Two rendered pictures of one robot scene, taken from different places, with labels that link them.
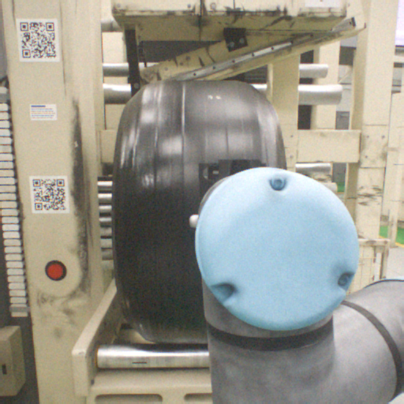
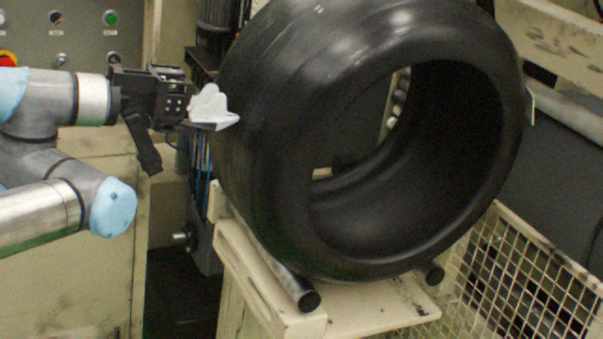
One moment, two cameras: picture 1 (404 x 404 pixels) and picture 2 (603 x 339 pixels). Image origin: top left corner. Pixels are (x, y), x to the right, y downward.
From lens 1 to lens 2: 101 cm
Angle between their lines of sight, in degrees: 59
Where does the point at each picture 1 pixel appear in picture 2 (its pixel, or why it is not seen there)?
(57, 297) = not seen: hidden behind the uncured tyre
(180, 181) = (234, 77)
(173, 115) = (275, 16)
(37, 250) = not seen: hidden behind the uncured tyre
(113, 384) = (226, 229)
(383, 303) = (71, 169)
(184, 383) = (252, 267)
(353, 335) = (39, 161)
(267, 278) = not seen: outside the picture
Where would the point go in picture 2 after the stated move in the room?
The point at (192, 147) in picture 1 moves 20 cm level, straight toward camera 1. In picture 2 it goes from (255, 53) to (130, 55)
